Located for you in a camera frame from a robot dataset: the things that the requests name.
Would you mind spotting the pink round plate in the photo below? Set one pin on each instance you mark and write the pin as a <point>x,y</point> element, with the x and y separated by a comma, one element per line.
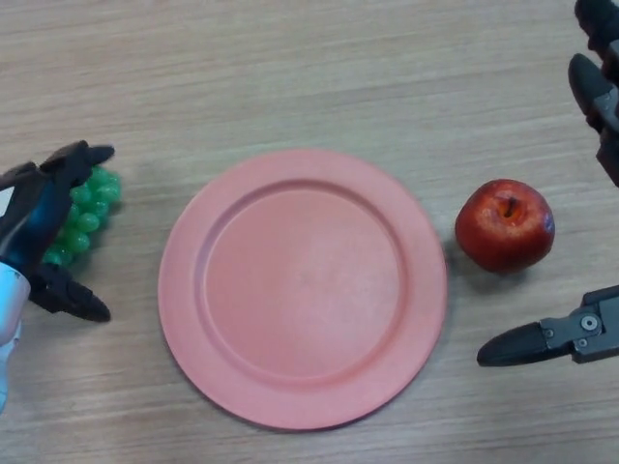
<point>302,290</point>

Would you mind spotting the red apple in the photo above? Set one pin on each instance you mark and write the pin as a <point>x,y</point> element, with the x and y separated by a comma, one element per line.
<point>505,224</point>

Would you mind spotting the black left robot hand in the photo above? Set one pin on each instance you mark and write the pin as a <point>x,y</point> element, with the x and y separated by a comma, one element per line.
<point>38,217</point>

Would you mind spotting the green grape bunch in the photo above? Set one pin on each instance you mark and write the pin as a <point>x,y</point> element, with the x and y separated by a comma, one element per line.
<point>89,212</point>

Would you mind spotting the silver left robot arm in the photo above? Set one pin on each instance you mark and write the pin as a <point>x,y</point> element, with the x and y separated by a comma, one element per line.
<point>9,314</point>

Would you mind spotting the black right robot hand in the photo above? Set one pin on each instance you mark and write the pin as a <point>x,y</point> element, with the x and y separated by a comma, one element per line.
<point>599,106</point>

